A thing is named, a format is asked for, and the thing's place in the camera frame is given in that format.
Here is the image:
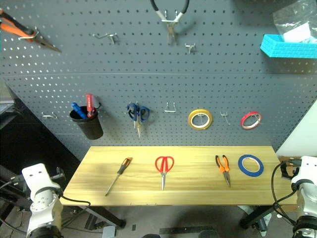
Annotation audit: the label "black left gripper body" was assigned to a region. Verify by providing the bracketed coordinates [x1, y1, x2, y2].
[51, 167, 66, 181]

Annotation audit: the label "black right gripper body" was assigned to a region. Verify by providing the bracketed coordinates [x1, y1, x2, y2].
[280, 160, 302, 179]

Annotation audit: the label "blue tape roll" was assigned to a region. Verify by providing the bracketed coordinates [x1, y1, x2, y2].
[238, 154, 264, 178]

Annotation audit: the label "black table leg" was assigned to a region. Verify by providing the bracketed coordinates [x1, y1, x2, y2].
[239, 204, 275, 230]
[85, 205, 126, 229]

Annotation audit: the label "black plastic cup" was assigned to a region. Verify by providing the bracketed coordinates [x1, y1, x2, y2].
[69, 106, 104, 140]

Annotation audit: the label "blue marker in cup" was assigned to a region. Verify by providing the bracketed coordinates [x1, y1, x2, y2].
[71, 102, 88, 119]

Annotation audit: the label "red tape roll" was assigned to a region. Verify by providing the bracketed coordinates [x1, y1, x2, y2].
[240, 111, 263, 131]

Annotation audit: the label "small grey box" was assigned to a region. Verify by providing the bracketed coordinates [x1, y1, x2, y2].
[102, 226, 117, 238]

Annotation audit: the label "yellow tape roll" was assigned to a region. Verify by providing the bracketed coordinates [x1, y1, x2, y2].
[187, 108, 213, 130]

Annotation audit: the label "dark flat floor bar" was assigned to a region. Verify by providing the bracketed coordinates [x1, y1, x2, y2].
[159, 226, 214, 235]

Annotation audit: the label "blue plastic bin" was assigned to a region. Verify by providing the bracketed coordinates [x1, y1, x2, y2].
[260, 34, 317, 60]

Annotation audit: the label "grey metal pegboard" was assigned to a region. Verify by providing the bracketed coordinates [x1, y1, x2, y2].
[0, 0, 317, 161]

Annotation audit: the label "clear plastic bag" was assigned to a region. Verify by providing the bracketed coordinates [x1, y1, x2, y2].
[272, 0, 317, 43]

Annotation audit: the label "orange black long-nose pliers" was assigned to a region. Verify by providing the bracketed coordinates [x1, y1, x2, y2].
[0, 8, 62, 53]

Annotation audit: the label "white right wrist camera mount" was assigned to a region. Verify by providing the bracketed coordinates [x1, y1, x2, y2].
[291, 155, 317, 185]

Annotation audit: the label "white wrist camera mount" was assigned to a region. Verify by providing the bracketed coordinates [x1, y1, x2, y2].
[291, 155, 317, 185]
[21, 163, 55, 192]

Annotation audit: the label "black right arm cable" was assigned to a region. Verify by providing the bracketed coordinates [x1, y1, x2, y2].
[270, 160, 298, 227]

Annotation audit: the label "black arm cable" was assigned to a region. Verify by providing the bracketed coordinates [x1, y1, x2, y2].
[58, 194, 92, 228]
[270, 160, 298, 227]

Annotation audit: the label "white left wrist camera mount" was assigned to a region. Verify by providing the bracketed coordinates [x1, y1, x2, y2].
[21, 163, 55, 192]

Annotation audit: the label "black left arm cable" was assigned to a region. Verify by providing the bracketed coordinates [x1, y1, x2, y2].
[58, 194, 92, 228]

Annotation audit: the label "orange black handled screwdriver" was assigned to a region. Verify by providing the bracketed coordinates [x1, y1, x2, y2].
[105, 157, 133, 197]

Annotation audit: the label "orange handled needle-nose pliers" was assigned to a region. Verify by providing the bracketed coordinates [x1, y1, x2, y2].
[214, 155, 231, 188]

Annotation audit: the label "red handled screwdriver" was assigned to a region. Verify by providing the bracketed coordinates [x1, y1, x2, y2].
[86, 93, 93, 118]

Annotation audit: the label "blue handled scissors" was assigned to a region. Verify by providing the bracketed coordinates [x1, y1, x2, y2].
[126, 102, 151, 138]

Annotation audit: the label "red handled scissors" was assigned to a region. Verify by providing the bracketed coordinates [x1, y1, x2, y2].
[155, 155, 175, 191]

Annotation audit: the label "black handled silver pliers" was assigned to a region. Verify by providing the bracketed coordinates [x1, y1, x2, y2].
[150, 0, 191, 46]

